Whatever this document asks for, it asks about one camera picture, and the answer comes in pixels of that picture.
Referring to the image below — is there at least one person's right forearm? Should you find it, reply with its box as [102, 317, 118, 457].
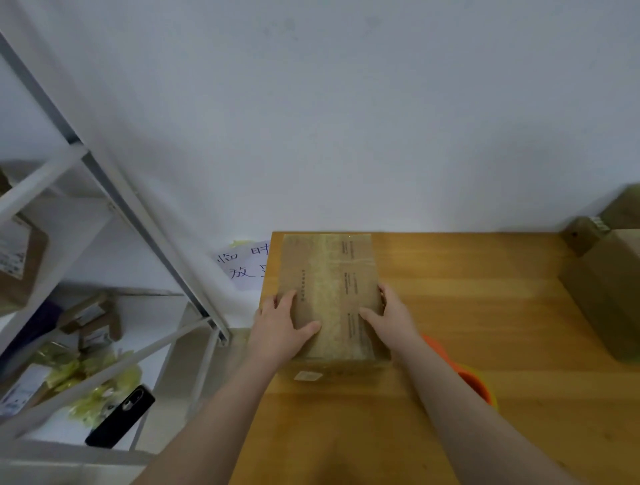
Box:
[395, 340, 581, 485]

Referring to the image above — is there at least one stack of cardboard boxes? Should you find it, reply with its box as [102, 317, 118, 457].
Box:
[273, 233, 393, 386]

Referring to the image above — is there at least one person's left forearm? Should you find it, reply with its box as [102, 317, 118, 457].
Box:
[130, 354, 291, 485]

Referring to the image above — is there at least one blue orange tape dispenser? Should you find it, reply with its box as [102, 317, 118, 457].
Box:
[420, 332, 499, 413]

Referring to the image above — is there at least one dark blue bag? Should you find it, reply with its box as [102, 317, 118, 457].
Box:
[0, 300, 63, 359]

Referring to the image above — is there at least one person's right hand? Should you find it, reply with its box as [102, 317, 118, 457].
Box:
[358, 282, 423, 356]

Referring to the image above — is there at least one wooden table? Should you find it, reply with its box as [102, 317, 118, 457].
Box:
[228, 231, 640, 485]

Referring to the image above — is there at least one large worn shelf carton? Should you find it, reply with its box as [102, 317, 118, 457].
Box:
[0, 170, 49, 311]

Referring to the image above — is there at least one grey metal shelf rack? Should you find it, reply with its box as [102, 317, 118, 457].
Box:
[0, 15, 233, 466]

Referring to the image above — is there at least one white paper wall sign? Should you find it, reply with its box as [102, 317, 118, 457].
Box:
[215, 240, 273, 293]

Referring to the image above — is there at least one small open carton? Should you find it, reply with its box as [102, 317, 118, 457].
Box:
[58, 292, 123, 351]

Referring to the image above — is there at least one yellow plastic bag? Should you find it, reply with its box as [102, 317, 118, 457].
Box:
[35, 340, 143, 426]

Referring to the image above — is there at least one person's left hand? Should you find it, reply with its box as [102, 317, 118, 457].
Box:
[247, 290, 323, 371]

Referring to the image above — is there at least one large green-printed cardboard box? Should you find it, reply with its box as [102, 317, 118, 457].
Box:
[558, 229, 640, 363]

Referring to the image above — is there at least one black mobile phone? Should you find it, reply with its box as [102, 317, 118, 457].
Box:
[85, 384, 156, 449]

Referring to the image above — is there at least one box barcode label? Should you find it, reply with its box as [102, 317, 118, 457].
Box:
[562, 215, 609, 256]

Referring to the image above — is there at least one small open-flap cardboard box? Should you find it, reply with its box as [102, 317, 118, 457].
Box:
[596, 185, 640, 231]

